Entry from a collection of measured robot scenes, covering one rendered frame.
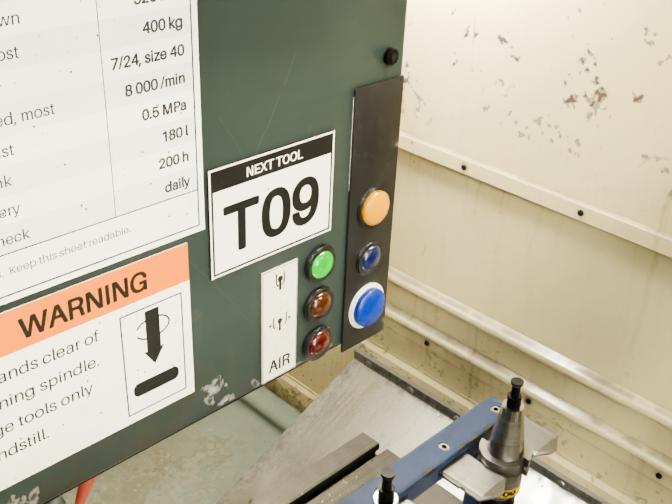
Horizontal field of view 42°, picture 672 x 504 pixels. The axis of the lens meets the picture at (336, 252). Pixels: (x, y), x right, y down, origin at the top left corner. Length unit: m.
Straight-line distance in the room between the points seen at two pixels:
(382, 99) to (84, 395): 0.26
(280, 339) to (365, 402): 1.20
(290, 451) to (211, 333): 1.24
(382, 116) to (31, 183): 0.24
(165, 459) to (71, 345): 1.55
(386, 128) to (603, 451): 1.04
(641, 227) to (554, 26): 0.31
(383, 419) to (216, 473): 0.43
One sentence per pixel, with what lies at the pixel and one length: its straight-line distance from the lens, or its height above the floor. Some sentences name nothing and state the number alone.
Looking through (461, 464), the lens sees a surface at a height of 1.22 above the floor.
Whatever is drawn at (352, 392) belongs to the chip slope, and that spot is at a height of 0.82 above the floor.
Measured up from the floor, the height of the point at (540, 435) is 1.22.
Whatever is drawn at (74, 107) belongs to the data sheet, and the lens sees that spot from 0.43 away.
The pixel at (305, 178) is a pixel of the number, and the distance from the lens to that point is 0.54.
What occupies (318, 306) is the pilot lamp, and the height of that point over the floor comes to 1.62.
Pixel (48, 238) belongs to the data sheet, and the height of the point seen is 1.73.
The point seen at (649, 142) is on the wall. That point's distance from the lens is 1.29.
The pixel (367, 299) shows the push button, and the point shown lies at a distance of 0.63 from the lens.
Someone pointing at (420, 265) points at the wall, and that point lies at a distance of 1.62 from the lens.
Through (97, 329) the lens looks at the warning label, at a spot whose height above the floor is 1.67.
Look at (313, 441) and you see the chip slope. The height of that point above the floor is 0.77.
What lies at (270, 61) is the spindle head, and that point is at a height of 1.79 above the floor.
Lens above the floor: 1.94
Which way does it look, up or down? 29 degrees down
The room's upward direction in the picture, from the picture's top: 3 degrees clockwise
